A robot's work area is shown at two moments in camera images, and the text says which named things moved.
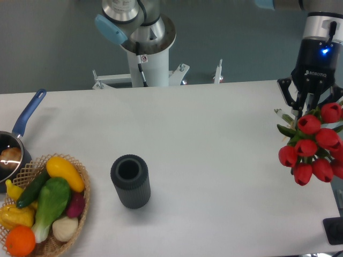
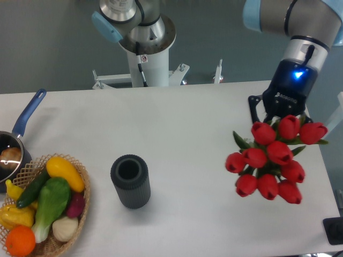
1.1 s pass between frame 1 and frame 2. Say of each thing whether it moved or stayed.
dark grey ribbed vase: stayed
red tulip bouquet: moved
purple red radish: stayed
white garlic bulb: stayed
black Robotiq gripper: moved
